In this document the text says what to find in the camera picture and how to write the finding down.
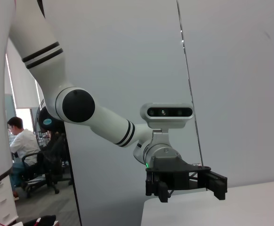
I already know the black fabric item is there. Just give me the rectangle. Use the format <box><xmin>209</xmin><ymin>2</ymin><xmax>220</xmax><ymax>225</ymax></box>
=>
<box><xmin>23</xmin><ymin>214</ymin><xmax>57</xmax><ymax>226</ymax></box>

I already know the white drawer cabinet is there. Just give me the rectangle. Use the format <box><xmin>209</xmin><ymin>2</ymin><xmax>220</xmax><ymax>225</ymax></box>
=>
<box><xmin>0</xmin><ymin>175</ymin><xmax>19</xmax><ymax>226</ymax></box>

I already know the black office chair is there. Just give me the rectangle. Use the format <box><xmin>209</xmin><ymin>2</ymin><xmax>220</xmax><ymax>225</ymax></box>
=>
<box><xmin>21</xmin><ymin>133</ymin><xmax>73</xmax><ymax>198</ymax></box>

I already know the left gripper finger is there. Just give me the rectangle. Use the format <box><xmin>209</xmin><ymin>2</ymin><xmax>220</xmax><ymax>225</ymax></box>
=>
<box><xmin>204</xmin><ymin>170</ymin><xmax>228</xmax><ymax>201</ymax></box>
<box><xmin>145</xmin><ymin>172</ymin><xmax>170</xmax><ymax>203</ymax></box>

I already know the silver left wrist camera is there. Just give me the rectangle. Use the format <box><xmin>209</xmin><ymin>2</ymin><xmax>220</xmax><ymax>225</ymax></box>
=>
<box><xmin>140</xmin><ymin>103</ymin><xmax>194</xmax><ymax>146</ymax></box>

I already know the black standing fan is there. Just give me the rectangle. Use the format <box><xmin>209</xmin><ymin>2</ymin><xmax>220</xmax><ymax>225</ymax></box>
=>
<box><xmin>34</xmin><ymin>98</ymin><xmax>66</xmax><ymax>142</ymax></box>

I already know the red wire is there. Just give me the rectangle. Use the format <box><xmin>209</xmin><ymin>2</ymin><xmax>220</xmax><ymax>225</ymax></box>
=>
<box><xmin>0</xmin><ymin>218</ymin><xmax>42</xmax><ymax>226</ymax></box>

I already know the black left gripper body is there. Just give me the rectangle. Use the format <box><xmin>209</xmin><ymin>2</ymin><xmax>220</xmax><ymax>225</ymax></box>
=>
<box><xmin>145</xmin><ymin>156</ymin><xmax>212</xmax><ymax>193</ymax></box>

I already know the seated man white shirt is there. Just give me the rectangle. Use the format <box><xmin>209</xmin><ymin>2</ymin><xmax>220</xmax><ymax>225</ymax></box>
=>
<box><xmin>7</xmin><ymin>116</ymin><xmax>41</xmax><ymax>197</ymax></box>

